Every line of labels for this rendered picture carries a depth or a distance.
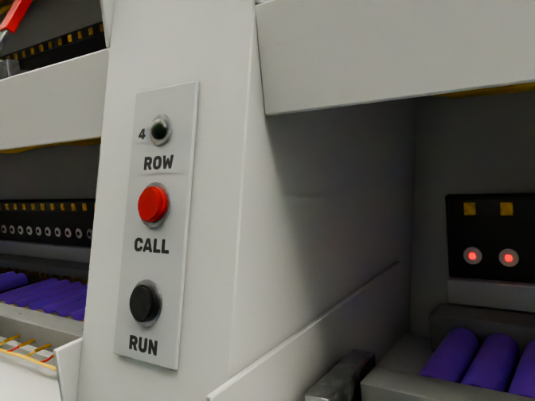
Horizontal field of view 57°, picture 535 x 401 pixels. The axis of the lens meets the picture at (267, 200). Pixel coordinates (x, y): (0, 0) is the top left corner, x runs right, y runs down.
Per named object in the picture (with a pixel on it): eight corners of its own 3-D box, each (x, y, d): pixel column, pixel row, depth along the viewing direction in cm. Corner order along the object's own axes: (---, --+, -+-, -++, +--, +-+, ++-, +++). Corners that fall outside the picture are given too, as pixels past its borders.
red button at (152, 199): (158, 222, 21) (162, 185, 21) (134, 221, 22) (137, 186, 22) (176, 223, 22) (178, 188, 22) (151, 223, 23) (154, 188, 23)
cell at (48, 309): (114, 305, 45) (47, 331, 40) (101, 302, 46) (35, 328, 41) (111, 286, 45) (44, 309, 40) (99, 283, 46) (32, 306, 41)
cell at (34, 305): (99, 302, 46) (33, 327, 41) (87, 300, 47) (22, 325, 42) (97, 283, 46) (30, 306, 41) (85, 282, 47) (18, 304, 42)
